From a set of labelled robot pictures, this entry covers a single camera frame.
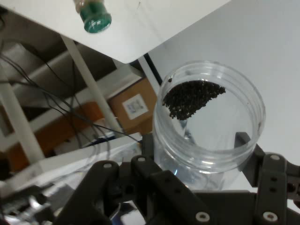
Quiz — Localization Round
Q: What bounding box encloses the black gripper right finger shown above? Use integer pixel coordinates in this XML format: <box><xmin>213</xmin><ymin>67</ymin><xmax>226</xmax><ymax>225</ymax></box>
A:
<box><xmin>234</xmin><ymin>132</ymin><xmax>300</xmax><ymax>225</ymax></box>

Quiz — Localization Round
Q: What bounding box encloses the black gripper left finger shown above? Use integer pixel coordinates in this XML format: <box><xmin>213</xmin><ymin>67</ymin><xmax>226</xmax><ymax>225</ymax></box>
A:
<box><xmin>54</xmin><ymin>133</ymin><xmax>217</xmax><ymax>225</ymax></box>

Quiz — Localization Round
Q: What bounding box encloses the clear plastic jar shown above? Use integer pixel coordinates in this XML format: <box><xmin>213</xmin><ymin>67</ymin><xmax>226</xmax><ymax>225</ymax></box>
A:
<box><xmin>153</xmin><ymin>60</ymin><xmax>267</xmax><ymax>191</ymax></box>

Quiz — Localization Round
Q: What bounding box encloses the black seeds heap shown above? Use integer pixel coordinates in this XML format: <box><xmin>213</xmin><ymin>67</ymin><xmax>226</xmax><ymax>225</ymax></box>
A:
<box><xmin>162</xmin><ymin>80</ymin><xmax>226</xmax><ymax>121</ymax></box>

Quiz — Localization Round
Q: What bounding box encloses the cardboard box with label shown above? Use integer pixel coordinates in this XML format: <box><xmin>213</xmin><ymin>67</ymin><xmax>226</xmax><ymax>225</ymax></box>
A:
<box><xmin>108</xmin><ymin>77</ymin><xmax>158</xmax><ymax>136</ymax></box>

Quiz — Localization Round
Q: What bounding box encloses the white metal table leg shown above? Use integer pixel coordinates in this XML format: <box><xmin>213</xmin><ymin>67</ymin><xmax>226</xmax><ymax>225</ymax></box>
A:
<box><xmin>0</xmin><ymin>60</ymin><xmax>45</xmax><ymax>165</ymax></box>
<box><xmin>60</xmin><ymin>36</ymin><xmax>125</xmax><ymax>136</ymax></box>

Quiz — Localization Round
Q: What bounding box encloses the green cap spice bottle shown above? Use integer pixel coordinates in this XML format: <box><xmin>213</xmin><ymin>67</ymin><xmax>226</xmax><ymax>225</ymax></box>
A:
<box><xmin>72</xmin><ymin>0</ymin><xmax>113</xmax><ymax>34</ymax></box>

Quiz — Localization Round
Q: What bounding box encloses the thin black cable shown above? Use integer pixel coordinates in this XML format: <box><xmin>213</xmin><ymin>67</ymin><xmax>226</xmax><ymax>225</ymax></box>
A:
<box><xmin>0</xmin><ymin>56</ymin><xmax>143</xmax><ymax>143</ymax></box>

